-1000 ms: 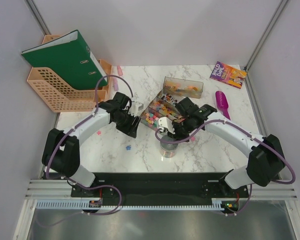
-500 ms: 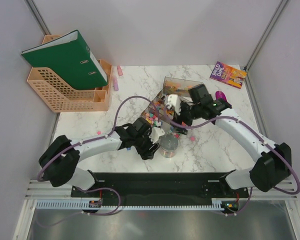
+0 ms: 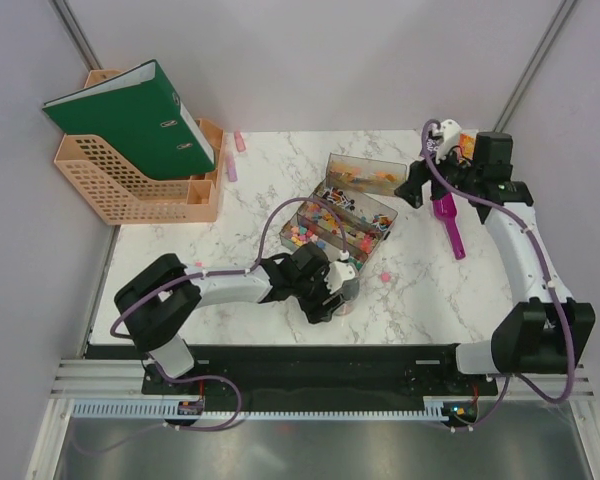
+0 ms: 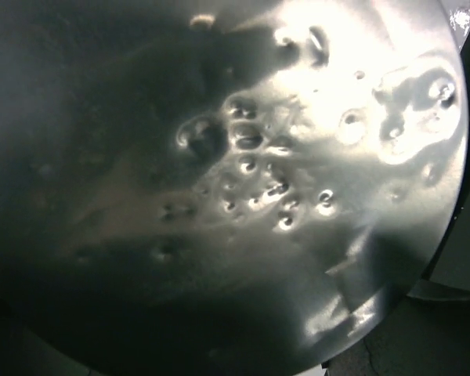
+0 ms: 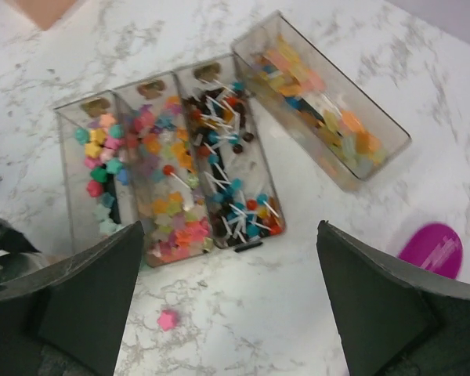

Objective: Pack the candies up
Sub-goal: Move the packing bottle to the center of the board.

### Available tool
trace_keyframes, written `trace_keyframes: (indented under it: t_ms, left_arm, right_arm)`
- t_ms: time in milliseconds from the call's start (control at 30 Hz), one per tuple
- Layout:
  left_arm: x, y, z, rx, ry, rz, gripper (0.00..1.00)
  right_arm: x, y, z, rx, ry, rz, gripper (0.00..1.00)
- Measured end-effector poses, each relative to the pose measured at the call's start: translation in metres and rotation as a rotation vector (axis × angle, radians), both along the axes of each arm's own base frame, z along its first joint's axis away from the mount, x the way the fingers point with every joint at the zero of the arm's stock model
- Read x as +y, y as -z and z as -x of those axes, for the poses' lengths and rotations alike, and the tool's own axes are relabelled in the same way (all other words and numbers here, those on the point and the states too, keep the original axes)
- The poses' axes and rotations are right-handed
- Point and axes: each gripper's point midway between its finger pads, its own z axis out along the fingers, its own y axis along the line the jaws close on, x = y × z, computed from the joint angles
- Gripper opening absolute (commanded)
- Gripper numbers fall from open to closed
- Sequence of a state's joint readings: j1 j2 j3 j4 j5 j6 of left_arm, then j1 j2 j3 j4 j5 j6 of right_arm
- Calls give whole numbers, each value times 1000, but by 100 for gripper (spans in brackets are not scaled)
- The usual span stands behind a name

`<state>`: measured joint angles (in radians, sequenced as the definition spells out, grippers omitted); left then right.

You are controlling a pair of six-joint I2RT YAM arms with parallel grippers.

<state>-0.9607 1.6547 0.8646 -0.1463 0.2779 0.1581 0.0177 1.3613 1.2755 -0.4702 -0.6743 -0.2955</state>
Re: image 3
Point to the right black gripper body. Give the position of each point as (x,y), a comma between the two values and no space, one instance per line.
(422,174)

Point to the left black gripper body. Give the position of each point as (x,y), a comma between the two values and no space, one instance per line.
(311,293)

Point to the magenta plastic scoop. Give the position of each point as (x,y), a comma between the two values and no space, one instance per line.
(445,211)

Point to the clear bin translucent star candies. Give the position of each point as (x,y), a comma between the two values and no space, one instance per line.
(361,237)

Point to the clear bin lollipops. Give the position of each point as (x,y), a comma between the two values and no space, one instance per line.
(357,208)

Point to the clear bin opaque star candies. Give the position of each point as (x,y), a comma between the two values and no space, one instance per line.
(298,232)

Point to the clear bin popsicle candies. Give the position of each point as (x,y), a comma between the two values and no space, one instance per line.
(368,176)

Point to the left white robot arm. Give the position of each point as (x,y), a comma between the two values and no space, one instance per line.
(155,304)

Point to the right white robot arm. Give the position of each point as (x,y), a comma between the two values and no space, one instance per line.
(547,329)

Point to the Roald Dahl paperback book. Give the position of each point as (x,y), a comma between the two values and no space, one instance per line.
(464,147)

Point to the pink marker pen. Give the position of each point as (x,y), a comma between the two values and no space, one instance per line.
(239,142)
(231,167)

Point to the peach plastic file rack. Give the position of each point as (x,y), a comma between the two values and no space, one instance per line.
(121,194)

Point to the green lever arch binder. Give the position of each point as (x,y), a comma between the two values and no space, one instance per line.
(140,114)

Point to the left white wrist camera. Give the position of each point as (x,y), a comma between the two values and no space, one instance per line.
(340,272)

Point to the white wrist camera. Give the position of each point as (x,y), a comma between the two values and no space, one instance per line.
(447,136)
(340,272)

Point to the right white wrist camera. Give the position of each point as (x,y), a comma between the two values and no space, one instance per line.
(447,136)

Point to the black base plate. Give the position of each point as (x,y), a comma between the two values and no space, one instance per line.
(324,377)

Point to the white slotted cable duct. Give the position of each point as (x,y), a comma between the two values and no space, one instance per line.
(172,409)

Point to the aluminium rail frame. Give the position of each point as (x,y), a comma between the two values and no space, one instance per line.
(112,374)

